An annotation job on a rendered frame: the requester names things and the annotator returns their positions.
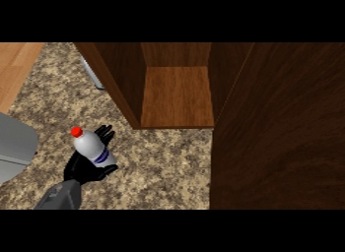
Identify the pale grey metal strip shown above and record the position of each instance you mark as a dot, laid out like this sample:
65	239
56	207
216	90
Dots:
93	74

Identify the dark wooden cabinet door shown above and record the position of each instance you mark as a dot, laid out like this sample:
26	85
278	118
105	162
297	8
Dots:
286	131

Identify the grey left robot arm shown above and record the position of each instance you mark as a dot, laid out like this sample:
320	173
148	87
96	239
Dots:
60	197

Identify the open wooden cabinet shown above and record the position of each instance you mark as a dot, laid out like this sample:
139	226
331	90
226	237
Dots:
176	98

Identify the white bottle with red cap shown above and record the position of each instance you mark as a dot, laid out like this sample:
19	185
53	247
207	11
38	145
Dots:
93	147

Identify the grey appliance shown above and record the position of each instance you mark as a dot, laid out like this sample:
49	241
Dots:
7	144

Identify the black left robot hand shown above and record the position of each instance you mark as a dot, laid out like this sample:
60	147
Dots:
84	172

